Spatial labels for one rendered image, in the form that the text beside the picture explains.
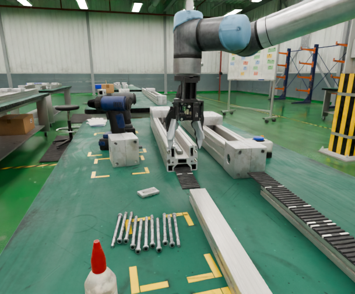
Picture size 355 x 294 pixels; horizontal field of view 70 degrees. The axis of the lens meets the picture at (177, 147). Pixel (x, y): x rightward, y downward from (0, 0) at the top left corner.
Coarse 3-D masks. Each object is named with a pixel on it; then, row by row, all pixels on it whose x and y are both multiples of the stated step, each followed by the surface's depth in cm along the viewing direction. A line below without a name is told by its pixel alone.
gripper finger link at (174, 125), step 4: (172, 120) 72; (176, 120) 71; (172, 124) 73; (176, 124) 73; (172, 128) 72; (176, 128) 73; (168, 132) 73; (172, 132) 71; (168, 136) 73; (172, 136) 69; (168, 140) 74; (172, 140) 74; (168, 144) 74; (172, 144) 74
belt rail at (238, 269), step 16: (192, 192) 61; (208, 208) 54; (208, 224) 48; (224, 224) 48; (208, 240) 48; (224, 240) 43; (224, 256) 40; (240, 256) 40; (224, 272) 39; (240, 272) 36; (256, 272) 36; (240, 288) 34; (256, 288) 34
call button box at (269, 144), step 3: (246, 138) 101; (249, 138) 101; (252, 138) 101; (258, 141) 96; (261, 141) 96; (264, 141) 96; (267, 141) 96; (270, 141) 96; (264, 144) 94; (267, 144) 94; (270, 144) 95; (267, 147) 95; (270, 147) 95; (267, 150) 95; (270, 150) 95; (267, 153) 96; (270, 153) 96; (267, 156) 96; (270, 156) 96
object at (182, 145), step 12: (156, 120) 126; (156, 132) 116; (180, 132) 99; (180, 144) 97; (192, 144) 83; (168, 156) 81; (180, 156) 83; (192, 156) 82; (168, 168) 84; (192, 168) 84
